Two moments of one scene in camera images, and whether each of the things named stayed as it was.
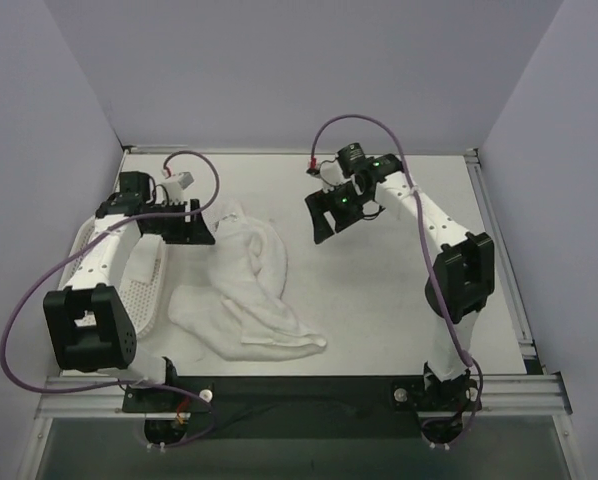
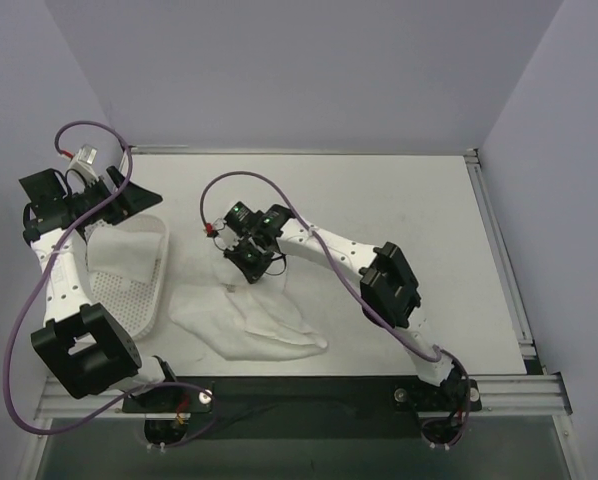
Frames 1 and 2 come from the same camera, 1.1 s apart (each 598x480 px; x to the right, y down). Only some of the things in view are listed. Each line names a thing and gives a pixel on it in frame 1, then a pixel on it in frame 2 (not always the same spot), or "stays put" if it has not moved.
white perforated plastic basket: (142, 300) stays put
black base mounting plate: (290, 407) stays put
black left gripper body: (180, 228) → (111, 195)
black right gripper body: (329, 211) → (252, 261)
